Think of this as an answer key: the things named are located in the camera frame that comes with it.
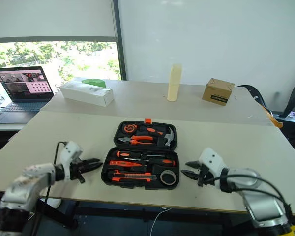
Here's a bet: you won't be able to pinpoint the orange curved object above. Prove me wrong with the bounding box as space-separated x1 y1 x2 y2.
260 103 284 129

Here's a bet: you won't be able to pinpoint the brown cardboard box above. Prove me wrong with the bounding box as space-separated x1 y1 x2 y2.
202 78 236 107

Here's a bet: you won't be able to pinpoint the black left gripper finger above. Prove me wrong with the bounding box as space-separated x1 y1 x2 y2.
81 158 101 166
83 161 104 173

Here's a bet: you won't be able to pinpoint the claw hammer with black handle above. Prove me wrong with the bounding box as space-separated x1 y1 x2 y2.
137 124 176 148

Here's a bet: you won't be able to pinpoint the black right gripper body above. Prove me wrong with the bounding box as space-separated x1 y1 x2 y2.
196 163 216 187

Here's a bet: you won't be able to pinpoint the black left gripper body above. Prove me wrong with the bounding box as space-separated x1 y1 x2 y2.
69 157 87 184

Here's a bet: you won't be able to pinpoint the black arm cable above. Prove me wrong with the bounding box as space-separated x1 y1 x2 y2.
43 141 67 206
204 173 293 223

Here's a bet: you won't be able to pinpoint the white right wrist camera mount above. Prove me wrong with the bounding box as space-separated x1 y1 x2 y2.
198 147 229 190

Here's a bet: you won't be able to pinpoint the white object under table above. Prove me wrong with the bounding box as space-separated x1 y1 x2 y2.
39 198 62 210

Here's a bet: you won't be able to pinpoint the orange tester pen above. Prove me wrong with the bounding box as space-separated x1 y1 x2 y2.
109 160 148 169

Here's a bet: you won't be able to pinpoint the black and orange tape measure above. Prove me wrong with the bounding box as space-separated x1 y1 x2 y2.
121 123 138 134

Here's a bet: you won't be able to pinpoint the orange and black utility knife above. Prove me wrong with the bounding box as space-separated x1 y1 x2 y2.
107 169 157 183

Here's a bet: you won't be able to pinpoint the tall cream cylinder container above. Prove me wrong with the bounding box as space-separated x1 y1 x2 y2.
167 63 183 102

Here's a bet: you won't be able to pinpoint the orange handled pliers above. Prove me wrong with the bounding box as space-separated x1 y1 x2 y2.
118 135 154 145

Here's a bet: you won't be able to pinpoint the open black laptop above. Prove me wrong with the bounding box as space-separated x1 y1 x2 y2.
0 66 55 124

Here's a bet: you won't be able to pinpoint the white roller blind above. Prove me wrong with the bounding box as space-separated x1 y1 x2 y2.
0 0 118 43

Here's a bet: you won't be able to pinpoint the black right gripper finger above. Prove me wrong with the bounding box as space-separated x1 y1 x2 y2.
185 160 201 170
180 169 200 182

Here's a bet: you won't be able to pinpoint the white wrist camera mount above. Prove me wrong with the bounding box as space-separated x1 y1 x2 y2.
198 147 229 190
59 140 83 182

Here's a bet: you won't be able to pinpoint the black window frame post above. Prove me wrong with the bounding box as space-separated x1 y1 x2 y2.
112 0 128 81

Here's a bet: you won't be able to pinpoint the green flat object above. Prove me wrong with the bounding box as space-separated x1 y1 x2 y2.
81 78 106 89

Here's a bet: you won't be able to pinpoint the long white cardboard box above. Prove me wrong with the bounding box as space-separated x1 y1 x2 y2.
59 79 115 107

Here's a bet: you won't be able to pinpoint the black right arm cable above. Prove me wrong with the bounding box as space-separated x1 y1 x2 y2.
204 173 293 223

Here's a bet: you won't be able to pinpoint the orange and black screwdriver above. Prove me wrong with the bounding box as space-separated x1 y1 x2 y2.
116 150 167 159
124 157 177 167

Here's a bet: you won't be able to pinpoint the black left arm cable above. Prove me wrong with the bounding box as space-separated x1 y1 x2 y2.
43 141 67 206

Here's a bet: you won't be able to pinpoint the white cable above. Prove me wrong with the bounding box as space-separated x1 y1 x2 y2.
151 207 172 234

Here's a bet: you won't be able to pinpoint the black tape roll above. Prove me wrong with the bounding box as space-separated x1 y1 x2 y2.
159 170 177 185

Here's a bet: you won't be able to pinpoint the black table leg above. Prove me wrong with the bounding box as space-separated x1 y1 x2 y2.
38 198 79 231

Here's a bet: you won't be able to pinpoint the black plastic tool case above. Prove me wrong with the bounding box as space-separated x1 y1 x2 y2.
100 118 181 190

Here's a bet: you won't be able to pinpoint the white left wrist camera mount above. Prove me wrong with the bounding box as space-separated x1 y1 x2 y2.
59 140 83 182

